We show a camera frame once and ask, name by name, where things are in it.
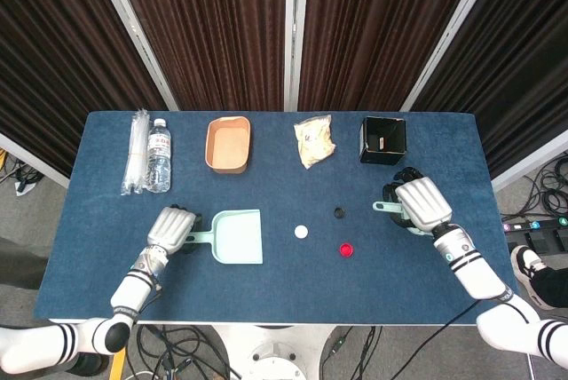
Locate black trouser leg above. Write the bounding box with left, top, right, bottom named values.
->
left=530, top=264, right=568, bottom=311

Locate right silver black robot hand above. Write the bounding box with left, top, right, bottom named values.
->
left=382, top=168, right=454, bottom=235

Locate mint green plastic dustpan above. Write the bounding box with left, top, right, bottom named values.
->
left=185, top=209, right=264, bottom=265

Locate black floor cable bundle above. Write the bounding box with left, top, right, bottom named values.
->
left=521, top=155, right=568, bottom=221
left=319, top=324, right=391, bottom=380
left=130, top=324, right=243, bottom=380
left=0, top=153, right=45, bottom=197

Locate mint green hand brush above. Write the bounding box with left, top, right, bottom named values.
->
left=372, top=201, right=434, bottom=236

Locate clear plastic sleeve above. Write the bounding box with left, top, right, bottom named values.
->
left=121, top=107, right=150, bottom=197

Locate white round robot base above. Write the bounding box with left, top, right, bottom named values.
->
left=212, top=324, right=341, bottom=380

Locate white and black sneaker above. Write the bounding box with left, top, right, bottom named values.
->
left=509, top=245, right=550, bottom=300

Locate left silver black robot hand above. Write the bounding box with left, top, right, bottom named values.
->
left=145, top=203, right=206, bottom=262

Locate brown pleated partition panel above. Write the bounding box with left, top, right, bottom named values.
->
left=88, top=0, right=297, bottom=113
left=292, top=0, right=507, bottom=113
left=401, top=0, right=568, bottom=193
left=0, top=0, right=178, bottom=177

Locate blue fabric table cloth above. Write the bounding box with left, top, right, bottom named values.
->
left=33, top=111, right=525, bottom=326

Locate clear plastic water bottle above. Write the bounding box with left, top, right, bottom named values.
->
left=146, top=118, right=172, bottom=194

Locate black cardboard box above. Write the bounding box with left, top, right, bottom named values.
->
left=358, top=115, right=408, bottom=167

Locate crumpled clear plastic bag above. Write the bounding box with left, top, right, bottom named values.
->
left=293, top=114, right=337, bottom=170

